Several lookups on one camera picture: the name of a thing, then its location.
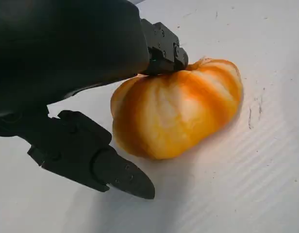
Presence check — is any orange and white bread roll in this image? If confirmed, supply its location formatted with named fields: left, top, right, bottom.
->
left=110, top=56, right=244, bottom=161

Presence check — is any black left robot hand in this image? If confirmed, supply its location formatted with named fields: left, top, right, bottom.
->
left=0, top=0, right=189, bottom=200

